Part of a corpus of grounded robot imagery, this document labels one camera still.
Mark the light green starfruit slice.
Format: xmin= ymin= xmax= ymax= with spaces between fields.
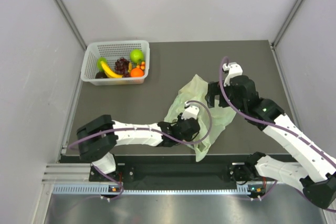
xmin=97 ymin=57 xmax=107 ymax=72

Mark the green apple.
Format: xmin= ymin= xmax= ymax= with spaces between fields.
xmin=130 ymin=49 xmax=144 ymax=64

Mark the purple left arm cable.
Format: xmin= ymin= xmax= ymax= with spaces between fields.
xmin=67 ymin=100 xmax=213 ymax=200

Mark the aluminium frame rail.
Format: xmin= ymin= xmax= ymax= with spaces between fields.
xmin=42 ymin=163 xmax=91 ymax=184

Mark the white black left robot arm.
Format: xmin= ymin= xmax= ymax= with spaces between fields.
xmin=77 ymin=114 xmax=200 ymax=180

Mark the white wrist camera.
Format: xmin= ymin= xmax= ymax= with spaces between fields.
xmin=181 ymin=105 xmax=199 ymax=120
xmin=222 ymin=62 xmax=243 ymax=87

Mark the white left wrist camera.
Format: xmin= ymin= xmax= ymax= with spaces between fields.
xmin=181 ymin=105 xmax=199 ymax=120

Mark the white perforated plastic basket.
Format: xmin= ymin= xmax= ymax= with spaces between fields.
xmin=81 ymin=40 xmax=150 ymax=86

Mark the orange fruit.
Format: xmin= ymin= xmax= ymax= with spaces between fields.
xmin=130 ymin=68 xmax=144 ymax=78

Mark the small orange berry cluster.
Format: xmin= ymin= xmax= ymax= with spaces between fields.
xmin=136 ymin=61 xmax=145 ymax=71

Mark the light green plastic bag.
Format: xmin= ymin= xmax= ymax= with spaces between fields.
xmin=164 ymin=74 xmax=236 ymax=162

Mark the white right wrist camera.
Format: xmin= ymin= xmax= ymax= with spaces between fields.
xmin=222 ymin=62 xmax=243 ymax=87

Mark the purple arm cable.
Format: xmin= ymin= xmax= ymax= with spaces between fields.
xmin=218 ymin=56 xmax=336 ymax=213
xmin=67 ymin=100 xmax=213 ymax=200

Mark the grey slotted cable duct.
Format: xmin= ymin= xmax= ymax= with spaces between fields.
xmin=52 ymin=184 xmax=261 ymax=195

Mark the dark purple plum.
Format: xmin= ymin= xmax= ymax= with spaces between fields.
xmin=95 ymin=71 xmax=108 ymax=79

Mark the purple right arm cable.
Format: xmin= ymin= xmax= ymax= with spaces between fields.
xmin=218 ymin=56 xmax=336 ymax=213

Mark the yellow banana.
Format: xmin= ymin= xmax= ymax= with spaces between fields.
xmin=102 ymin=63 xmax=123 ymax=78

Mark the dark purple grape bunch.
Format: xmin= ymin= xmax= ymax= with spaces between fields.
xmin=114 ymin=57 xmax=132 ymax=78

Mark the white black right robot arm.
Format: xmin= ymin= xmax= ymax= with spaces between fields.
xmin=205 ymin=76 xmax=335 ymax=209

